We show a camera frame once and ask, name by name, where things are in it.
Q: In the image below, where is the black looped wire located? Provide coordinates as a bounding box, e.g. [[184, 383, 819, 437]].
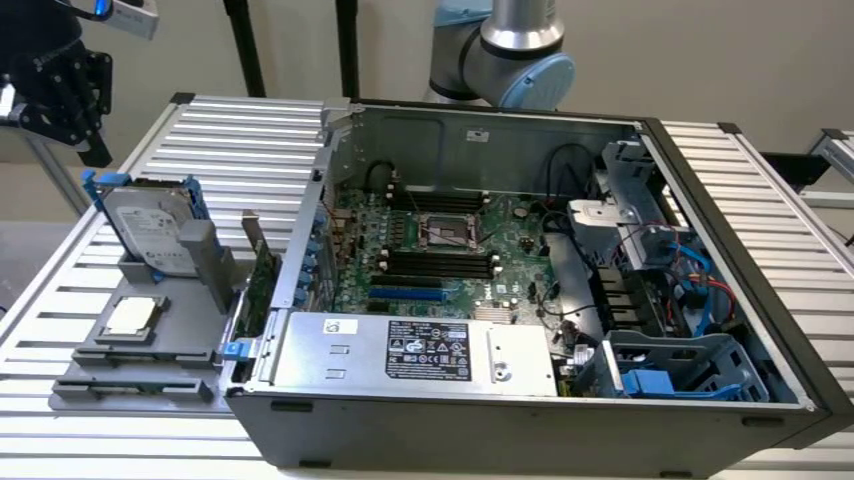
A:
[[544, 142, 605, 202]]

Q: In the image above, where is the black open PC case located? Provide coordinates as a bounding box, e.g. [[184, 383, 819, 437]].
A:
[[221, 96, 835, 472]]

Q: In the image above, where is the black table bracket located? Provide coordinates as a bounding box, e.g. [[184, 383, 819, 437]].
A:
[[758, 151, 830, 190]]

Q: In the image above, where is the CPU socket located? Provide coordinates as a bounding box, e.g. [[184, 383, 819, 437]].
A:
[[415, 211, 487, 252]]

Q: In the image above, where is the silver hard disk blue carrier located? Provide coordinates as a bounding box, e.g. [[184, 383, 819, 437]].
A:
[[78, 169, 216, 282]]

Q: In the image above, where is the silver chipset heat sink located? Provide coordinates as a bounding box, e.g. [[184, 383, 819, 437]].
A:
[[473, 304, 520, 325]]

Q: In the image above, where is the green graphics card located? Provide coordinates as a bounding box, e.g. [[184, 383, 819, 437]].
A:
[[230, 208, 280, 342]]

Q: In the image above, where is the green motherboard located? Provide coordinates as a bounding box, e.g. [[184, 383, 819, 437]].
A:
[[319, 183, 592, 351]]

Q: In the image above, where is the black stand pole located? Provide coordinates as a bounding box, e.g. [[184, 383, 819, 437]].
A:
[[221, 0, 269, 99], [332, 0, 363, 99]]

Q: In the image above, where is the red wire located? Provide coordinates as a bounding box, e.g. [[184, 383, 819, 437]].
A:
[[703, 277, 738, 327]]

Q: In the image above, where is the grey parts rack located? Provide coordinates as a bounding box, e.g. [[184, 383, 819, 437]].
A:
[[48, 219, 249, 413]]

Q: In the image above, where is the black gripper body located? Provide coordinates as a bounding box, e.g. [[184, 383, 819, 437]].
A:
[[0, 0, 89, 112]]

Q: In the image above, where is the aluminium frame post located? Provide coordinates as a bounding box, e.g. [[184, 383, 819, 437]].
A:
[[22, 128, 89, 217]]

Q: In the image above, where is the short black wire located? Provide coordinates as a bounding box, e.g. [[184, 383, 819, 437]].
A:
[[364, 159, 403, 190]]

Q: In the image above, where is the silver power supply unit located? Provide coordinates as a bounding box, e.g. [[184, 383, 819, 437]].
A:
[[264, 311, 559, 397]]

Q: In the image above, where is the blue flat wire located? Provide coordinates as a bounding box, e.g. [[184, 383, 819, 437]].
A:
[[663, 238, 724, 343]]

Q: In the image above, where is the blue expansion slot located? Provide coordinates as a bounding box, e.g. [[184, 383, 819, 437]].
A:
[[368, 286, 447, 305]]

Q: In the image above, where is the black RAM slot bank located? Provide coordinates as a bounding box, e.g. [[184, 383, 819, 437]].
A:
[[383, 248, 503, 279], [387, 185, 487, 214]]

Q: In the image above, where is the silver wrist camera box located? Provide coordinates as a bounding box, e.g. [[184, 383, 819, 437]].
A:
[[70, 0, 162, 42]]

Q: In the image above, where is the grey disk bay blue clip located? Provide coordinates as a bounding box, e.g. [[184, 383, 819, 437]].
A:
[[580, 328, 772, 403]]

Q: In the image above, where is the grey metal drive cage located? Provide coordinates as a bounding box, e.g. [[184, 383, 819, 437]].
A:
[[564, 140, 691, 272]]

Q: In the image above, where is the silver CPU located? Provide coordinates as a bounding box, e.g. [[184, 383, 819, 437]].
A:
[[104, 296, 173, 337]]

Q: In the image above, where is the black expansion slot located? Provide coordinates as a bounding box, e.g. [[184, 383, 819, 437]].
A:
[[368, 273, 443, 289]]

